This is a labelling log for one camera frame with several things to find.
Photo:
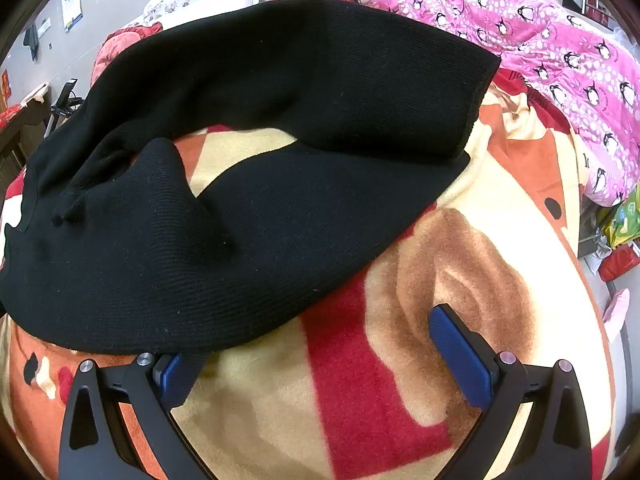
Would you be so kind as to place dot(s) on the black phone stand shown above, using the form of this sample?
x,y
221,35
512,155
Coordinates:
x,y
62,102

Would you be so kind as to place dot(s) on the black knit pants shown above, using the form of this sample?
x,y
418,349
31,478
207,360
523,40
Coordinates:
x,y
250,110

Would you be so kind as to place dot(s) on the red wall decoration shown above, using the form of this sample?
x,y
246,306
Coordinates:
x,y
4,84

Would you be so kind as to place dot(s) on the pink penguin print quilt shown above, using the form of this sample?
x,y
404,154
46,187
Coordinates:
x,y
550,35

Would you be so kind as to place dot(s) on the wall eye chart poster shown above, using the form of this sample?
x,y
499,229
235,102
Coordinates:
x,y
72,0

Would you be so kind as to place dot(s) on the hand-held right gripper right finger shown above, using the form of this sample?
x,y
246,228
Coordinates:
x,y
452,350

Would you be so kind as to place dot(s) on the checked orange red blanket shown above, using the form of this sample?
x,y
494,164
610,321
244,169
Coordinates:
x,y
400,310

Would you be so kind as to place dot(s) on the red plastic bag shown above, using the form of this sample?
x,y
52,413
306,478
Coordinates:
x,y
620,262

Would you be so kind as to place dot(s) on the dark wooden desk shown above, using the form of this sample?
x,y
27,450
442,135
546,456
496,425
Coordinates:
x,y
20,130

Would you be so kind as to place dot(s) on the green printed bag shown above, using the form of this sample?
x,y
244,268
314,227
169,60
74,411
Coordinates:
x,y
622,220

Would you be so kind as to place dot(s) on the red cloth on desk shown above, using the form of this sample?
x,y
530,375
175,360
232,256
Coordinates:
x,y
10,116

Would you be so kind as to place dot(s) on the dark cloth on wall hook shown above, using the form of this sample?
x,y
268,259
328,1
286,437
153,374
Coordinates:
x,y
31,40

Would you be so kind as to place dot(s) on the white pillow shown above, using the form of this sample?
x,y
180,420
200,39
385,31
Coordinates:
x,y
220,2

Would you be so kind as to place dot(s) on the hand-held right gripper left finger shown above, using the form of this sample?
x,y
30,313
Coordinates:
x,y
173,367

